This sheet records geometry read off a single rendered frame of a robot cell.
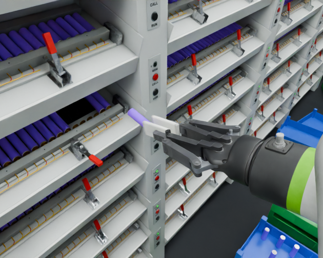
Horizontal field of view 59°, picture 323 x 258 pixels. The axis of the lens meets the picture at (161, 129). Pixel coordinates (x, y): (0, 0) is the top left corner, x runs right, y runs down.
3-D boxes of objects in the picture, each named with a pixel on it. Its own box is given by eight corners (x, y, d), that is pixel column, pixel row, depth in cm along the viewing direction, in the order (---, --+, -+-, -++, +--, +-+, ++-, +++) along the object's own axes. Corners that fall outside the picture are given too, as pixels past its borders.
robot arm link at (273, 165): (283, 228, 39) (307, 188, 44) (290, 161, 33) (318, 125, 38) (243, 208, 43) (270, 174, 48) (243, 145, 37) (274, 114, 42)
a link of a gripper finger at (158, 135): (177, 143, 52) (166, 152, 50) (157, 136, 55) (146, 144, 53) (176, 136, 51) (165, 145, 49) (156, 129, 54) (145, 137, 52)
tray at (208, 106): (250, 90, 130) (266, 67, 119) (162, 162, 95) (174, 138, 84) (217, 64, 135) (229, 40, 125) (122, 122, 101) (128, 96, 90)
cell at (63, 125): (54, 113, 69) (71, 131, 67) (47, 116, 68) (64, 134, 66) (54, 108, 68) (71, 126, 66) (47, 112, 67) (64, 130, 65)
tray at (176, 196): (236, 149, 154) (248, 134, 143) (162, 223, 119) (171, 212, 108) (208, 125, 159) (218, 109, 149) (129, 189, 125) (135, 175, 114)
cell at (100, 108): (83, 99, 74) (99, 114, 72) (83, 94, 72) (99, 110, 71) (88, 96, 75) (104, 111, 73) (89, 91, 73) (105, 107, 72)
